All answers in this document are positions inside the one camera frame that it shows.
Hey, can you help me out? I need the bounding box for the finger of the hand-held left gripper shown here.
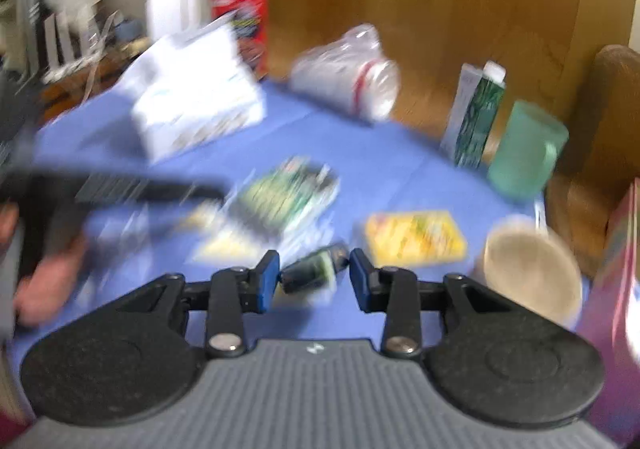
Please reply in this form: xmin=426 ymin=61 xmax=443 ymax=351
xmin=145 ymin=178 xmax=228 ymax=206
xmin=85 ymin=220 xmax=170 ymax=244

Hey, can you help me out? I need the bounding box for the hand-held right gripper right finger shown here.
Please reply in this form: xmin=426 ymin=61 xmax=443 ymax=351
xmin=349 ymin=248 xmax=521 ymax=360

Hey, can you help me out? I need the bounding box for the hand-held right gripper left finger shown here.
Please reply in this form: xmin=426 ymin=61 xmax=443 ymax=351
xmin=117 ymin=250 xmax=281 ymax=359

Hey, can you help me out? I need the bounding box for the pink biscuit tin box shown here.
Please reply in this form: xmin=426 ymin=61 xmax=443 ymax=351
xmin=575 ymin=176 xmax=640 ymax=449

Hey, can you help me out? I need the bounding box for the person's left hand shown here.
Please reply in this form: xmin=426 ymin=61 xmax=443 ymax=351
xmin=0 ymin=203 xmax=91 ymax=329

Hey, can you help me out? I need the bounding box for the yellow snack packet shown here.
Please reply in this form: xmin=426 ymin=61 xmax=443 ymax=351
xmin=364 ymin=210 xmax=468 ymax=267

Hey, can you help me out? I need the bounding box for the green packet in clear bag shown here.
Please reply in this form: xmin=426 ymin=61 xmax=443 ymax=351
xmin=225 ymin=156 xmax=342 ymax=242

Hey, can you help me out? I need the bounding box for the white paper box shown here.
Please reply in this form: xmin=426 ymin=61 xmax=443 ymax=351
xmin=131 ymin=22 xmax=266 ymax=162

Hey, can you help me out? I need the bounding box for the blue printed tablecloth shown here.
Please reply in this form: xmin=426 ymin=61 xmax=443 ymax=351
xmin=5 ymin=79 xmax=596 ymax=449

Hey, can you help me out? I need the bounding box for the round nut can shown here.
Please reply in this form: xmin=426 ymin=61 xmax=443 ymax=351
xmin=475 ymin=215 xmax=585 ymax=330

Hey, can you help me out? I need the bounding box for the bag of plastic cups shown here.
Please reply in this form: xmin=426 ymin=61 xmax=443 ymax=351
xmin=290 ymin=23 xmax=402 ymax=122

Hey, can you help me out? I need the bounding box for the green and white drink carton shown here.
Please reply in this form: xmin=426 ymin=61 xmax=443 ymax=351
xmin=440 ymin=60 xmax=507 ymax=169

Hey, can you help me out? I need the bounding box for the green plastic cup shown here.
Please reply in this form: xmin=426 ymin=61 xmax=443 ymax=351
xmin=487 ymin=99 xmax=570 ymax=201

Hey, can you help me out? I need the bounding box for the brown chair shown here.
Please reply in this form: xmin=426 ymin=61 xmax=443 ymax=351
xmin=545 ymin=44 xmax=640 ymax=280

